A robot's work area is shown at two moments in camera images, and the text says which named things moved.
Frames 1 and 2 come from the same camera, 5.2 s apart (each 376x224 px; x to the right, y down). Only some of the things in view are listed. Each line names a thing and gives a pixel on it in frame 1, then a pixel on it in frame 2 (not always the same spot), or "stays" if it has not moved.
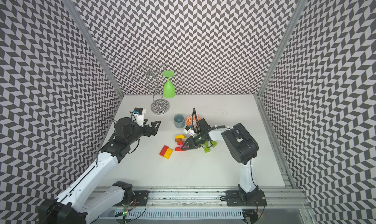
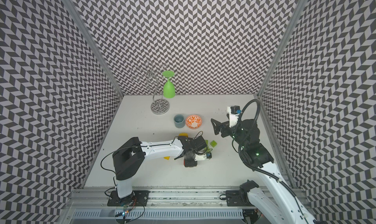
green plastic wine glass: (169, 91) stays
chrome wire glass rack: (159, 106) stays
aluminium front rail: (283, 197) stays
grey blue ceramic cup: (179, 121) stays
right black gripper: (191, 142) → (224, 125)
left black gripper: (148, 132) → (188, 164)
